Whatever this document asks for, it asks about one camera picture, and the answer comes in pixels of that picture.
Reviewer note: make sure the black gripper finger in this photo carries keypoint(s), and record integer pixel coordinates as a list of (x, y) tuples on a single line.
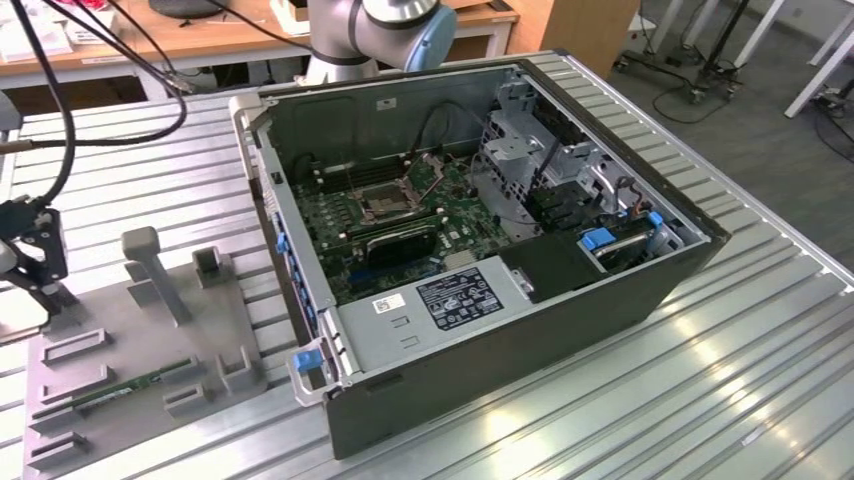
[(55, 250)]

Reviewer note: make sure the black RAM slot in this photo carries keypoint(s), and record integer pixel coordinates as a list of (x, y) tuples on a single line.
[(363, 170), (363, 165)]

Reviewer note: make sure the CPU socket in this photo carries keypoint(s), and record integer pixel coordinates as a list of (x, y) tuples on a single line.
[(387, 202)]

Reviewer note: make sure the grey parts rack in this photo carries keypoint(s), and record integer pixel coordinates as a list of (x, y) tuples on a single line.
[(134, 340)]

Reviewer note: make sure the green RAM stick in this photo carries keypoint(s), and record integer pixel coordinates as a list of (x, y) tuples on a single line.
[(127, 389)]

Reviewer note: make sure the blue card retainer clip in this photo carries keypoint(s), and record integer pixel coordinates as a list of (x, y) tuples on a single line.
[(281, 242)]

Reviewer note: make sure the white paper box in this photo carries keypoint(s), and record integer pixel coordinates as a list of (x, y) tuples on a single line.
[(34, 42)]

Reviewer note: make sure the blue case release latch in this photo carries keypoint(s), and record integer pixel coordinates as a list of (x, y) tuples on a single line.
[(306, 362)]

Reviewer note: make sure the wooden desk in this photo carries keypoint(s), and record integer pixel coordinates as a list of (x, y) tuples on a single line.
[(254, 45)]

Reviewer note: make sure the silver power supply box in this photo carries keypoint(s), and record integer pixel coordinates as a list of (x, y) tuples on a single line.
[(381, 335)]

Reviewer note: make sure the black graphics card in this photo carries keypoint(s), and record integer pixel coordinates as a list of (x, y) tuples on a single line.
[(401, 247)]

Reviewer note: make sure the black round desk device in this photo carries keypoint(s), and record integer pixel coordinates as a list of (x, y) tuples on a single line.
[(183, 6)]

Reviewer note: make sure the small silver chipset heatsink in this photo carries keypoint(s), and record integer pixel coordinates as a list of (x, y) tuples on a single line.
[(461, 261)]

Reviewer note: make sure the green motherboard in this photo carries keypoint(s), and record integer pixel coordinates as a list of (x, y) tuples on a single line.
[(461, 200)]

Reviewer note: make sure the silver drive cage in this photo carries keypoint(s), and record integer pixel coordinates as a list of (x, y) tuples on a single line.
[(508, 150)]

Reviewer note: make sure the black open PC case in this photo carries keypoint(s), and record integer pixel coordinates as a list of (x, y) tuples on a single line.
[(501, 375)]

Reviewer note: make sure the hard disk in blue carrier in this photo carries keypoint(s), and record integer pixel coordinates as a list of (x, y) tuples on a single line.
[(596, 239)]

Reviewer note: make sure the small blue drive clip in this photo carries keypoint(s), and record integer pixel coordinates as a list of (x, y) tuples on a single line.
[(653, 220)]

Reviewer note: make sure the wooden cabinet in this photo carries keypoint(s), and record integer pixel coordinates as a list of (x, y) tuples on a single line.
[(588, 30)]

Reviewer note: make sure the black wheeled stand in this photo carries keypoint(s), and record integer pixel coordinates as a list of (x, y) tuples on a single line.
[(713, 75)]

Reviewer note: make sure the white table sticker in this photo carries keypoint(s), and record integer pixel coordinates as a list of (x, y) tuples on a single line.
[(753, 436)]

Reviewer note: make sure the white table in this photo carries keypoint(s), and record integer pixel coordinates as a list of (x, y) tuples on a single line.
[(761, 35), (810, 85)]

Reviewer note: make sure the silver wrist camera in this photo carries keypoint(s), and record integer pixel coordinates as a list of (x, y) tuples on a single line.
[(7, 260)]

